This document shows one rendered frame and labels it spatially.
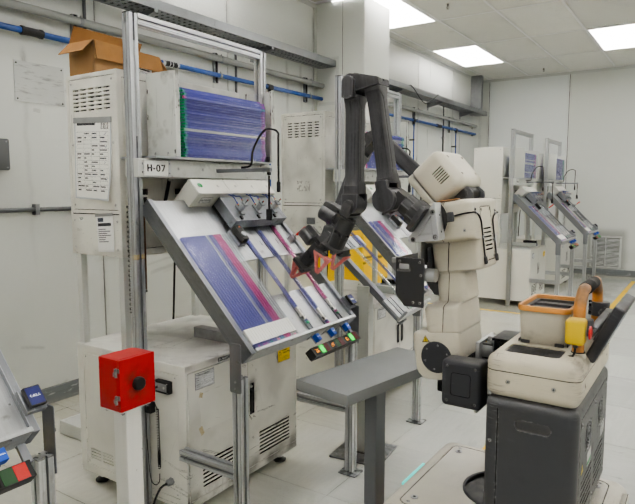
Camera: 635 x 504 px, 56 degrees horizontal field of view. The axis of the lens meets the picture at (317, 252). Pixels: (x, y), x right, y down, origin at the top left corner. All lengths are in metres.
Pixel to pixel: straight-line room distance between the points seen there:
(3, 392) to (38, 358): 2.29
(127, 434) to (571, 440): 1.24
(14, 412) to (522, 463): 1.31
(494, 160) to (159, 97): 4.90
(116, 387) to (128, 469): 0.26
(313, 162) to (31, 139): 1.60
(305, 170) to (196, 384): 1.69
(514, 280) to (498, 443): 5.05
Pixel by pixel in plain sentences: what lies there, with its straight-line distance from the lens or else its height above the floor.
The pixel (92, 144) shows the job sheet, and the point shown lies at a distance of 2.53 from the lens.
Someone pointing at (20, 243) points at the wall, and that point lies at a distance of 3.72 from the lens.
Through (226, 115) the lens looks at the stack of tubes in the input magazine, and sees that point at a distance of 2.57.
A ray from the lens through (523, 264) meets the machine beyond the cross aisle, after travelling 6.75.
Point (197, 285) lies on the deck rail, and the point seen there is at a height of 0.93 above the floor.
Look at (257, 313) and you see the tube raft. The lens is 2.17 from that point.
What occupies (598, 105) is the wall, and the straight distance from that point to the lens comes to 9.77.
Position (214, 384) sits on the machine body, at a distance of 2.39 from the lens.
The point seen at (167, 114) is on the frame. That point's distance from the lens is 2.38.
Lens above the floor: 1.27
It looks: 6 degrees down
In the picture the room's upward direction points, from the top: straight up
